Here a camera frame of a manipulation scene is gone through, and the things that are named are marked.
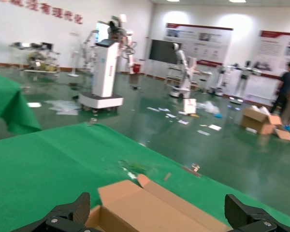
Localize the white mannequin robot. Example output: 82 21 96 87
228 64 250 105

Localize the open cardboard box centre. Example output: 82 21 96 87
86 174 232 232

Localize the white humanoid robot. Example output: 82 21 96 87
83 14 138 75

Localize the white robot on wheeled base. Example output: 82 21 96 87
168 43 197 99

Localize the person in black shirt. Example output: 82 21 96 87
270 61 290 114

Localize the wide white poster board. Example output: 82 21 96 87
164 23 233 67

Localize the white poster board red header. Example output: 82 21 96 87
252 30 290 79

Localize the black wall screen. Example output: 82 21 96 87
148 39 182 65

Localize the crumpled clear tape residue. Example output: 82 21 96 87
117 159 152 180

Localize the large green table cloth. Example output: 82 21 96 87
0 123 290 232

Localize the small metal clamp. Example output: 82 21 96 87
182 163 201 177

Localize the white pedestal kiosk robot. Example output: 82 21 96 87
78 38 124 112

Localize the small white carton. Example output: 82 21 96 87
178 98 197 116

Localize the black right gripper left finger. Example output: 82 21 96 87
11 192 99 232

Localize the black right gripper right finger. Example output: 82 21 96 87
224 193 290 232

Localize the small green table cloth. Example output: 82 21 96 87
0 72 42 135

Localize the open cardboard box on floor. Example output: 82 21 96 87
240 105 290 142

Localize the metal shelf cart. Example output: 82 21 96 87
9 42 61 73

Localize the clear plastic bag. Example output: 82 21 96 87
197 101 220 116

